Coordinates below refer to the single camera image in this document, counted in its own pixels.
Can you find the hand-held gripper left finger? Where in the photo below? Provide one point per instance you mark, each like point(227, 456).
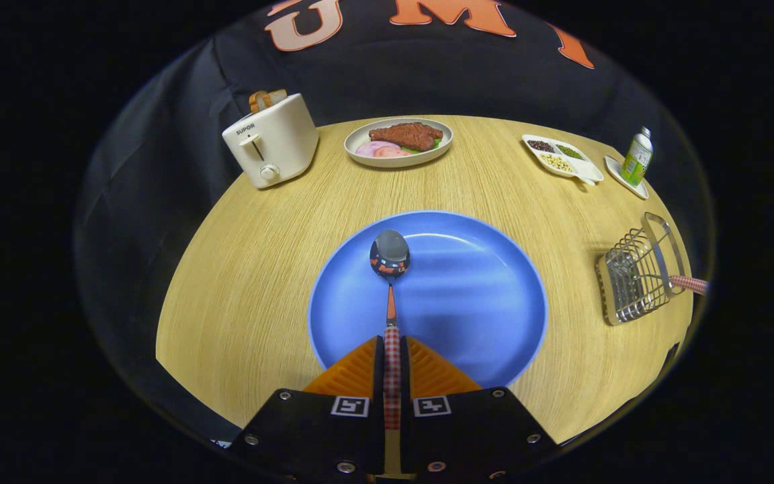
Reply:
point(333, 437)

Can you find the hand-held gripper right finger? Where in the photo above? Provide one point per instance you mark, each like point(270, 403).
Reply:
point(454, 437)

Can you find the blue round plate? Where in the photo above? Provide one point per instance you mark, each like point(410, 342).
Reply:
point(467, 296)

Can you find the metal drain basket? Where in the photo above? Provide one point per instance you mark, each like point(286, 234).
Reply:
point(629, 282)

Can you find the grey oval plate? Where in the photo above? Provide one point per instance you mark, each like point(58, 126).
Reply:
point(360, 158)

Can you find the pink ham slices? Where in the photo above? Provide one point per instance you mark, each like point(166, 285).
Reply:
point(377, 149)

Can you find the heap of yellow soybeans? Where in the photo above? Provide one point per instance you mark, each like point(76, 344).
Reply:
point(556, 163)

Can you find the green lettuce leaf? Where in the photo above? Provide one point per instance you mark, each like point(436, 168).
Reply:
point(433, 144)

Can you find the white toaster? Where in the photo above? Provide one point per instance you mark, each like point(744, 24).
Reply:
point(283, 144)

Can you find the white divided dish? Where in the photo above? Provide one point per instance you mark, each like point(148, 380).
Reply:
point(587, 169)

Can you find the heap of dark red beans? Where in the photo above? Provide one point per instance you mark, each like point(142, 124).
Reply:
point(541, 145)

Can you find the brown meat steak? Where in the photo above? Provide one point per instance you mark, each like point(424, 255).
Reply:
point(407, 134)

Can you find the heap of green beans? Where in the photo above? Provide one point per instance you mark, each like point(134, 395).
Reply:
point(570, 151)

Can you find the small white square dish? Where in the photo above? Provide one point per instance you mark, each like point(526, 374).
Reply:
point(615, 171)

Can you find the silver bottle with green label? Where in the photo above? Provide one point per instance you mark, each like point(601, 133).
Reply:
point(637, 161)

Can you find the brown toast slice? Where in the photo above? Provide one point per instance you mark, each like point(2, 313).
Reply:
point(277, 96)
point(256, 102)

